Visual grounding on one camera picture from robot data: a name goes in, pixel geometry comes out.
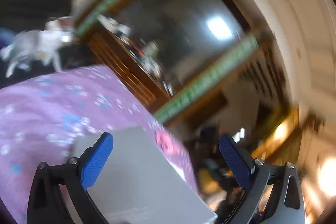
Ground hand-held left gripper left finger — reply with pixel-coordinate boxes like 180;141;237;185
26;132;114;224

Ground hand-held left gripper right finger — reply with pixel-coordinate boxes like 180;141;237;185
218;134;306;224

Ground grey box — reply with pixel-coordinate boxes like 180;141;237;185
71;126;218;224

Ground purple floral tablecloth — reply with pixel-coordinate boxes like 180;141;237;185
0;64;202;224

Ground brown wooden cabinet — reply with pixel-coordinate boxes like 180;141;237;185
87;27;174;107

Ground clutter of small items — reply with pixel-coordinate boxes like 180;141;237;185
97;14;174;96

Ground white plastic bags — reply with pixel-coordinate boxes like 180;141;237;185
0;18;76;78

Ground black leather chair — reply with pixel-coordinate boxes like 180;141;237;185
0;0;75;30

